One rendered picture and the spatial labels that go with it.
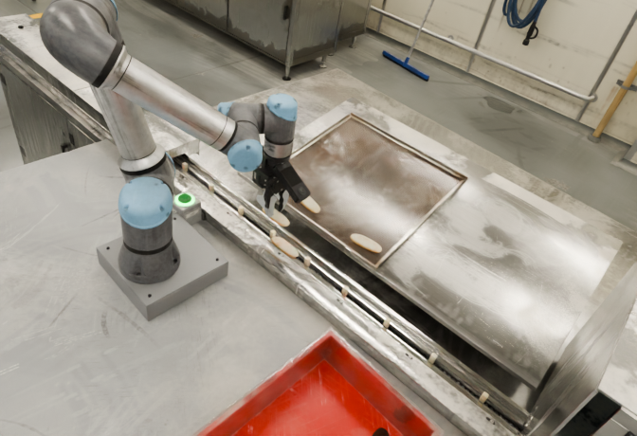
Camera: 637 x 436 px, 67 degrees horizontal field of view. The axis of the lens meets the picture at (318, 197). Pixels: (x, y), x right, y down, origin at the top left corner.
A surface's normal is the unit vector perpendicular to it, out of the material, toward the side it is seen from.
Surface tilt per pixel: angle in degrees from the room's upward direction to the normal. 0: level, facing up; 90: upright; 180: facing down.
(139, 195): 7
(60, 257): 0
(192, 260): 1
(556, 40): 90
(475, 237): 10
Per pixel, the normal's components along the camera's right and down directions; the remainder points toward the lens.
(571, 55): -0.65, 0.40
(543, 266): 0.04, -0.69
